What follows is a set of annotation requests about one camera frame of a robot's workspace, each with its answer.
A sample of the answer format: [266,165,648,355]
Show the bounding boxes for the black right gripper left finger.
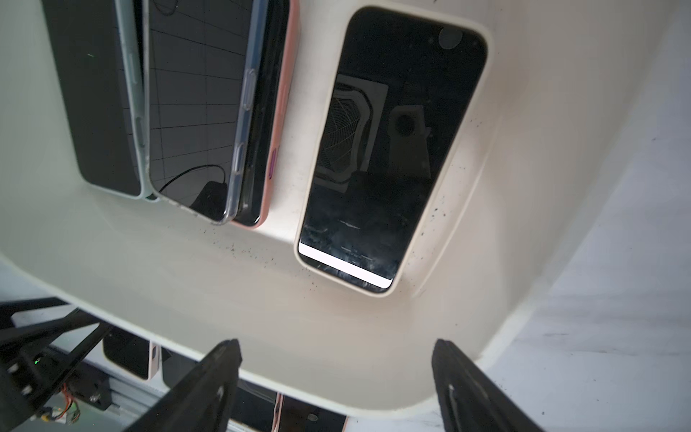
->
[127,339,242,431]

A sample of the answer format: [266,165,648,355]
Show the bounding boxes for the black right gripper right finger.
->
[432,339,542,432]

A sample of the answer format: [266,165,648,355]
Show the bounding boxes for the phone with pink case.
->
[103,328,160,381]

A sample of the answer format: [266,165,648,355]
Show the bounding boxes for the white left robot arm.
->
[1,297,242,431]

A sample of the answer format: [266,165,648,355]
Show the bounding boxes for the pink case phone under clear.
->
[233,1,300,229]

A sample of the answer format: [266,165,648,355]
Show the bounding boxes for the white plastic storage box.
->
[1,1,681,419]

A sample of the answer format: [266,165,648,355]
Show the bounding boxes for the phone in clear case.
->
[142,1,270,223]

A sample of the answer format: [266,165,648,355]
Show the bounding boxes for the phone in light green case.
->
[41,1,145,198]

